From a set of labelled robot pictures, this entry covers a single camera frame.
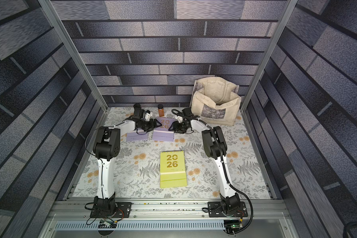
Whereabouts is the purple calendar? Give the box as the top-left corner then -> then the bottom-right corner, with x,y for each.
127,130 -> 148,142
152,117 -> 176,142

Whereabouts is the green 2026 desk calendar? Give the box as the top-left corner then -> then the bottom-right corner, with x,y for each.
160,151 -> 187,188

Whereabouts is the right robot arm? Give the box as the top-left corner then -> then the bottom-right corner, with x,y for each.
169,108 -> 241,213

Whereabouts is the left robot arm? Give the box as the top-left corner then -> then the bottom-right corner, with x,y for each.
93,104 -> 162,213

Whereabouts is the amber spice jar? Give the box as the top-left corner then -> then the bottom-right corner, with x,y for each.
158,104 -> 165,117

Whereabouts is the beige canvas tote bag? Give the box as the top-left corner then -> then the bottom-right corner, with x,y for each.
190,77 -> 242,126

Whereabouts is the left circuit board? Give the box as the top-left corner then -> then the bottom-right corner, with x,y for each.
98,219 -> 117,229

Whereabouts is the circuit board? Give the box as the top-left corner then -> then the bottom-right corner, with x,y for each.
224,219 -> 243,235
98,219 -> 117,229

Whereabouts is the right circuit board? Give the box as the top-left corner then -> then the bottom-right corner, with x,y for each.
224,219 -> 243,235

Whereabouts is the perforated metal grille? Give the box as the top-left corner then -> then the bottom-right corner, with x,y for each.
55,220 -> 224,231

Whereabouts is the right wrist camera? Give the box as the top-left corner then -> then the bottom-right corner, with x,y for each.
175,116 -> 183,124

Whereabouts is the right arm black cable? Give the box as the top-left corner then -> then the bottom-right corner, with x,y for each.
171,108 -> 254,235

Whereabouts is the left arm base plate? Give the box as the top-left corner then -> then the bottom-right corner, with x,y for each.
90,202 -> 132,219

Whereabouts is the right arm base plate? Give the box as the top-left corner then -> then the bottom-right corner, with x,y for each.
205,201 -> 249,218

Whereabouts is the left aluminium frame post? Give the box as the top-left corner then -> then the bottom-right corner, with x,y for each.
38,0 -> 108,112

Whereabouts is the aluminium frame post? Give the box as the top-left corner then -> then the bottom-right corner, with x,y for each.
241,0 -> 298,114
38,0 -> 108,112

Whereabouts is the aluminium mounting rail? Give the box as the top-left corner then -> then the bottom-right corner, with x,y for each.
46,197 -> 291,221

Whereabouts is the right aluminium frame post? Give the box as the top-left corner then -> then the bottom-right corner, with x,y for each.
241,0 -> 298,114

